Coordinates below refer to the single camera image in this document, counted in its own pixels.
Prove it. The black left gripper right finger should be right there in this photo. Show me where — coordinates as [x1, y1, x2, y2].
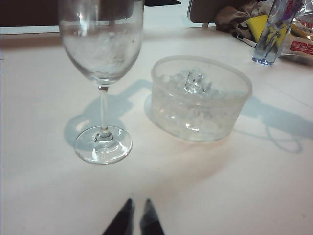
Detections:
[139, 198, 166, 235]

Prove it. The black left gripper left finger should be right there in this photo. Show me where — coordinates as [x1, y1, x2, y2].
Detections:
[102, 197, 135, 235]

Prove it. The pile of ice cubes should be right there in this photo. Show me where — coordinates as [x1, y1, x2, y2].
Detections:
[157, 70, 237, 138]

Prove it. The clear wine glass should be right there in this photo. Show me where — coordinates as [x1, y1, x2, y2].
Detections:
[58, 0, 145, 165]

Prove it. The large clear ice cube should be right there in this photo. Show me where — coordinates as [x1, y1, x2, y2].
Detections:
[183, 67, 205, 94]

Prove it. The round translucent plastic container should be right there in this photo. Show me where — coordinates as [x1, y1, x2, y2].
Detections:
[150, 55, 253, 143]

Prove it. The black marker pen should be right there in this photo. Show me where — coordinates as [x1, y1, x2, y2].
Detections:
[233, 33, 258, 48]

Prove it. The clear plastic water bottle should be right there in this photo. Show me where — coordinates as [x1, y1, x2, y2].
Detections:
[251, 0, 303, 66]

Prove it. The dark chair back right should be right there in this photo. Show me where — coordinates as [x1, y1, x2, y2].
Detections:
[187, 0, 250, 29]

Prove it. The dark chair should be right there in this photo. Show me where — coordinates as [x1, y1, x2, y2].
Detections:
[187, 0, 250, 29]
[0, 0, 182, 28]

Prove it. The brown crumpled cloth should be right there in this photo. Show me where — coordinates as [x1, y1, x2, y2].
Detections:
[214, 1, 273, 34]

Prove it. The yellow sponge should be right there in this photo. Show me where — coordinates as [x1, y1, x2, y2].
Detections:
[246, 14, 289, 53]

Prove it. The dark chair back left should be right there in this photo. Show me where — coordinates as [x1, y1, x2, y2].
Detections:
[0, 0, 182, 28]

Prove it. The clear printed snack bag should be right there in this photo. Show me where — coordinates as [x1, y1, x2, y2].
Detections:
[278, 0, 313, 64]

